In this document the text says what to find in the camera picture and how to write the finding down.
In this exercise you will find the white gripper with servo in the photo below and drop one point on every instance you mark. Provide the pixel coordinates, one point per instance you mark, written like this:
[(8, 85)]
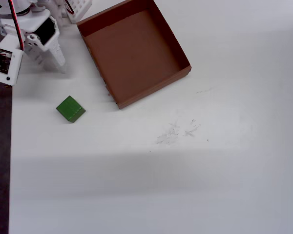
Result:
[(47, 30)]

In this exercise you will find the green cube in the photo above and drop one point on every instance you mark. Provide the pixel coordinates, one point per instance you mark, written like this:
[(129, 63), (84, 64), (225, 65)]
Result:
[(69, 108)]

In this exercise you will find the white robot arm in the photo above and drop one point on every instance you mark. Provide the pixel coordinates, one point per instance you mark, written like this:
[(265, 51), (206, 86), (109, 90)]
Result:
[(5, 6)]

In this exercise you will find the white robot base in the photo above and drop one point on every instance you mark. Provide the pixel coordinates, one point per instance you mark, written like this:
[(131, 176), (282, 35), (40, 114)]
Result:
[(80, 8)]

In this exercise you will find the brown cardboard box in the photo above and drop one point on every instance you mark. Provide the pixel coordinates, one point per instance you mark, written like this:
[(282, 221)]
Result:
[(136, 61)]

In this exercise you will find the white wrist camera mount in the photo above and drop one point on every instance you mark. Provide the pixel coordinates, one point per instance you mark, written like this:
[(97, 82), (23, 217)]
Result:
[(13, 63)]

